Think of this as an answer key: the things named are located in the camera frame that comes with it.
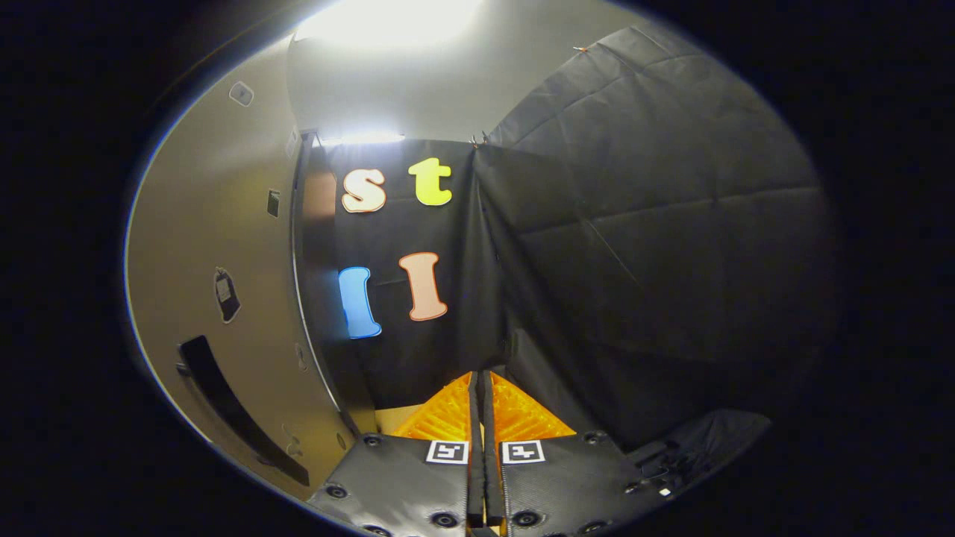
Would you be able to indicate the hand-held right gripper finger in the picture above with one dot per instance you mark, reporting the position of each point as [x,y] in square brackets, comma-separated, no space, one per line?
[492,477]
[476,477]

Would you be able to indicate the dark grey cabinet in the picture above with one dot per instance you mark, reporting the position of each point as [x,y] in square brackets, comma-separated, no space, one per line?
[317,246]

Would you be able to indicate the beige cabinet door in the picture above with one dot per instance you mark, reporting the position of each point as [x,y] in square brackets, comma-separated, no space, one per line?
[209,209]

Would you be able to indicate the black backdrop cloth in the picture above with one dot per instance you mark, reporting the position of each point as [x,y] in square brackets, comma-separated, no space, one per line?
[634,246]

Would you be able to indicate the small ceiling light panel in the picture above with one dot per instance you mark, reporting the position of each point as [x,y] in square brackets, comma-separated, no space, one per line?
[369,139]

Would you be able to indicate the large ceiling light panel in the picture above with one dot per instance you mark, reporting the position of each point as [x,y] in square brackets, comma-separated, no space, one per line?
[388,21]

